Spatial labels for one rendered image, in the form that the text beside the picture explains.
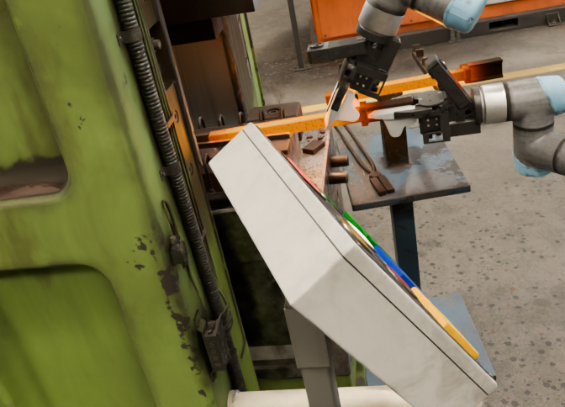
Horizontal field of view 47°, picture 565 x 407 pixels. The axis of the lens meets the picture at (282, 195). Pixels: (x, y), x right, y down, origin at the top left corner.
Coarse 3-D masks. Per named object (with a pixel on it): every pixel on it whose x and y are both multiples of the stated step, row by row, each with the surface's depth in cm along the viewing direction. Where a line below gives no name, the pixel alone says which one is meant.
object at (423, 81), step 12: (492, 60) 155; (456, 72) 156; (468, 72) 154; (480, 72) 156; (492, 72) 156; (384, 84) 157; (396, 84) 156; (408, 84) 156; (420, 84) 156; (432, 84) 156; (360, 96) 157
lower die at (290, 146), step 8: (272, 120) 140; (208, 128) 142; (216, 128) 142; (224, 128) 141; (272, 136) 131; (280, 136) 131; (288, 136) 130; (296, 136) 139; (200, 144) 134; (208, 144) 133; (216, 144) 133; (224, 144) 133; (280, 144) 129; (288, 144) 129; (296, 144) 138; (200, 152) 132; (208, 152) 132; (216, 152) 131; (288, 152) 128; (296, 152) 137; (296, 160) 136; (200, 168) 128; (208, 168) 127; (208, 184) 127; (216, 184) 127; (208, 192) 128
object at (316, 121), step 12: (360, 108) 127; (372, 108) 127; (276, 120) 133; (288, 120) 132; (300, 120) 130; (312, 120) 129; (324, 120) 129; (336, 120) 129; (360, 120) 128; (372, 120) 128; (216, 132) 135; (228, 132) 134; (264, 132) 132; (276, 132) 132
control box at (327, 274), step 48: (240, 144) 83; (240, 192) 76; (288, 192) 69; (288, 240) 63; (336, 240) 59; (288, 288) 59; (336, 288) 58; (384, 288) 60; (336, 336) 61; (384, 336) 63; (432, 336) 65; (432, 384) 68; (480, 384) 70
